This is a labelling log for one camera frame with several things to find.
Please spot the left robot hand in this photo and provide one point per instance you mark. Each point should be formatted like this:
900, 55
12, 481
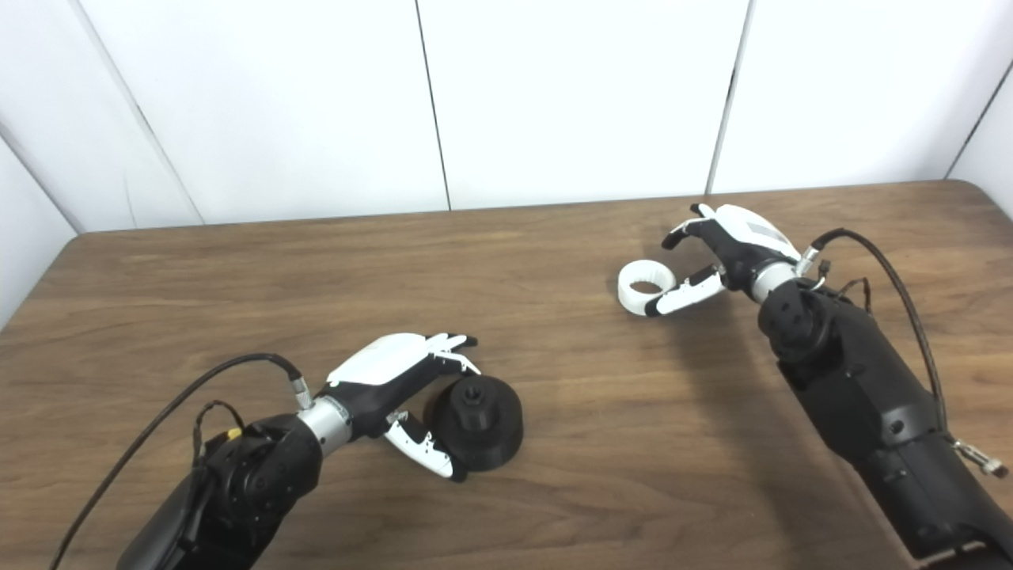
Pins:
380, 372

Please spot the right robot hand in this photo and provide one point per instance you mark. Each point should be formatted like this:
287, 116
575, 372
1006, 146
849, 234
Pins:
740, 237

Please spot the round black part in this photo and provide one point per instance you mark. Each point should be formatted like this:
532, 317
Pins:
483, 431

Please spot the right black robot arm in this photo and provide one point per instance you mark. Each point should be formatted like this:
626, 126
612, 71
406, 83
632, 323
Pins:
870, 388

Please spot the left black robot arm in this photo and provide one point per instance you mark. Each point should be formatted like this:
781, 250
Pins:
237, 483

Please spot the silver plug on right arm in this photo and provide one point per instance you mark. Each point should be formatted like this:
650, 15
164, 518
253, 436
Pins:
981, 460

